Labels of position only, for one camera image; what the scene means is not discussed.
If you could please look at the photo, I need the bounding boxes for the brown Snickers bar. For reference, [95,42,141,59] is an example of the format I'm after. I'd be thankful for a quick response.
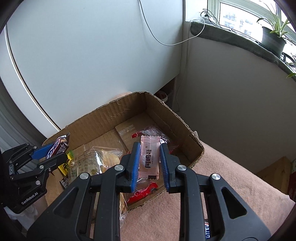
[45,132,70,159]

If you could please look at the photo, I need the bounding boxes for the dried fruit red clear packet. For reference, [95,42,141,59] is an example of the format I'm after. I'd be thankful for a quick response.
[132,125,179,155]

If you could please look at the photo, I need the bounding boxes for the small spider plant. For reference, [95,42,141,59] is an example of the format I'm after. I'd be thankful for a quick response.
[280,53,296,78]

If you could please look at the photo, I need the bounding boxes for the black tangled charger cables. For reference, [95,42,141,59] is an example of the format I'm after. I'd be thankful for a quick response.
[199,9,232,30]

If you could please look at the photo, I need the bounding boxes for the Chinese Snickers bar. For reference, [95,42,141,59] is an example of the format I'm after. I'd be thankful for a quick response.
[204,219,211,240]

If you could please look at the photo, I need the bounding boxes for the potted spider plant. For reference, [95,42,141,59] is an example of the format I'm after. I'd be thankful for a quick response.
[257,1,295,58]

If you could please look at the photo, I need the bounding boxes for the black candy packet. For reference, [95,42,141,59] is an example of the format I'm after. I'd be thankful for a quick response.
[59,175,69,190]

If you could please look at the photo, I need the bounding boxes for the white cabinet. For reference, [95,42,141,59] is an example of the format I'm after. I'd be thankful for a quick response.
[1,1,183,137]

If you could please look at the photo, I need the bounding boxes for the white cloth glove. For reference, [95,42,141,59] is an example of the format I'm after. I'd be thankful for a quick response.
[4,205,38,230]

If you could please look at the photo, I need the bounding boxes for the white hanging cable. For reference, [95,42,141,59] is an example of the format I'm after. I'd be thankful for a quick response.
[138,0,206,46]

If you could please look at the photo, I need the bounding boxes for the cracker pack clear wrapper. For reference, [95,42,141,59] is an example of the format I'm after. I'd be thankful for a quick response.
[68,146,123,183]

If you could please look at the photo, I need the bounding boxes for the pink wafer packet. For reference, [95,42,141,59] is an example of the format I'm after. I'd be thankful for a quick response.
[138,136,161,180]

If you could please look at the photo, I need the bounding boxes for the white window frame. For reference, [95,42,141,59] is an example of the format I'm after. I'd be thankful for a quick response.
[185,1,287,41]

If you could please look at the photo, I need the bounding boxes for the grey windowsill cover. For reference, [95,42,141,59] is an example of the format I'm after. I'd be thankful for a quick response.
[190,20,292,75]

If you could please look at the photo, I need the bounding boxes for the brown cardboard box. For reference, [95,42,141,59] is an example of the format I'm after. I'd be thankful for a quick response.
[41,90,205,212]

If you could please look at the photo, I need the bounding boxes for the yellow candy packet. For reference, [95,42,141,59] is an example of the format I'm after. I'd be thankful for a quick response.
[58,158,70,176]

